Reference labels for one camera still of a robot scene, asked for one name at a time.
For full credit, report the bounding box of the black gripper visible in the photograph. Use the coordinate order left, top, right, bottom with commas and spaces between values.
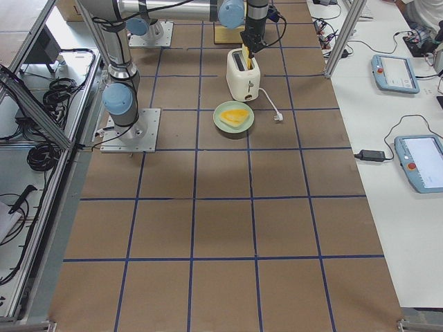
241, 0, 269, 59

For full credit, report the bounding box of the white two-slot toaster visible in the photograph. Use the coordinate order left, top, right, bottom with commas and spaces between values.
226, 48, 261, 102

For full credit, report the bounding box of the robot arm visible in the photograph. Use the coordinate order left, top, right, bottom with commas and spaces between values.
80, 1, 270, 102
126, 18, 164, 39

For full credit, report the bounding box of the yellow bread slice in toaster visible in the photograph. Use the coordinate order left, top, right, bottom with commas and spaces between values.
242, 44, 253, 70

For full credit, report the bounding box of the wooden shelf box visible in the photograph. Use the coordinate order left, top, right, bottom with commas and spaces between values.
213, 25, 244, 45

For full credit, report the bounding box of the light green round plate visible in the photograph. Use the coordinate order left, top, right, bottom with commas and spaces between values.
213, 101, 255, 133

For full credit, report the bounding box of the triangular toasted bread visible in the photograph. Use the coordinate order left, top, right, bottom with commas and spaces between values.
219, 109, 249, 128

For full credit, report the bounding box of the far blue teach pendant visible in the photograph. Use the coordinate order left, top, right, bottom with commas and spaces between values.
371, 55, 420, 94

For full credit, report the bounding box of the blue teach pendant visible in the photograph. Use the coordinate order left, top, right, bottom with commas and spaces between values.
395, 134, 442, 194
371, 55, 420, 94

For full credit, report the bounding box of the black power adapter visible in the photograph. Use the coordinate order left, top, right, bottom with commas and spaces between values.
354, 149, 386, 162

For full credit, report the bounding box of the black electronics box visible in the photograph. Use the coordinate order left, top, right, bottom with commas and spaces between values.
403, 35, 440, 57

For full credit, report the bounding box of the person at table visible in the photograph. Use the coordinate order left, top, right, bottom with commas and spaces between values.
395, 0, 442, 35

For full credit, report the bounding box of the near blue teach pendant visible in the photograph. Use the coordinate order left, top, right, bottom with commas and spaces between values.
395, 134, 442, 194

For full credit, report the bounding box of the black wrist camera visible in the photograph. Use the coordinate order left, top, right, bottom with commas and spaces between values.
267, 5, 280, 23

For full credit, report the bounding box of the white toaster power cord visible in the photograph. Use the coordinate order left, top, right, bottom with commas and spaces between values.
259, 86, 286, 123

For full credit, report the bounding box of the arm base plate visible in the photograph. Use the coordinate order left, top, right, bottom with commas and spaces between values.
127, 19, 174, 48
100, 109, 161, 153

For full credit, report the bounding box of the aluminium frame post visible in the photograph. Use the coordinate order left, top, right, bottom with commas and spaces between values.
324, 0, 366, 78

